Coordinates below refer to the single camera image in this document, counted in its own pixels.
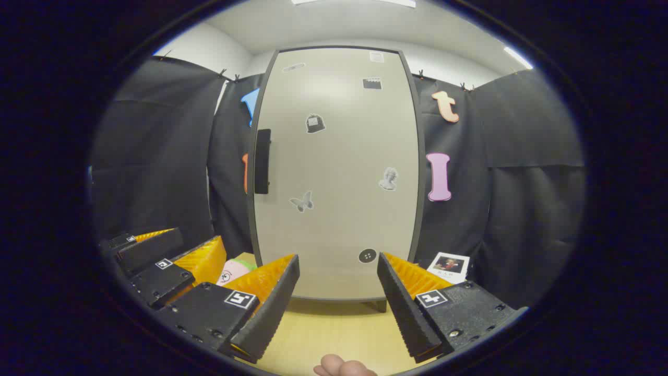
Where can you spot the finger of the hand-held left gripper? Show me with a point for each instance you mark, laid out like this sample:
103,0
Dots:
148,250
162,282

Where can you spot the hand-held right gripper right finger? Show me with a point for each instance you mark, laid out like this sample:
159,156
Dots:
404,313

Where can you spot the white printed box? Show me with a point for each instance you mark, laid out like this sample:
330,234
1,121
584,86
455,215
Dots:
449,266

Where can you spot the ceiling light strip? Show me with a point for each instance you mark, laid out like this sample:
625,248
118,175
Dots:
355,2

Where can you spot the grey cabinet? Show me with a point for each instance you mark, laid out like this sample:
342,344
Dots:
378,306

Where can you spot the black backdrop cloth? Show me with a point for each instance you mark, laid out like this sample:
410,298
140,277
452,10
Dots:
156,156

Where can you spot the beige cabinet door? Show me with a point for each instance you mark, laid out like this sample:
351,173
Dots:
339,156

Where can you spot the pink and green soft toy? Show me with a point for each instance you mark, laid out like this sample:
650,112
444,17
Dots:
235,271

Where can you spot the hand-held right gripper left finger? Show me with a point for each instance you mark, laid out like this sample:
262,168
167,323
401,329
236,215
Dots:
271,313

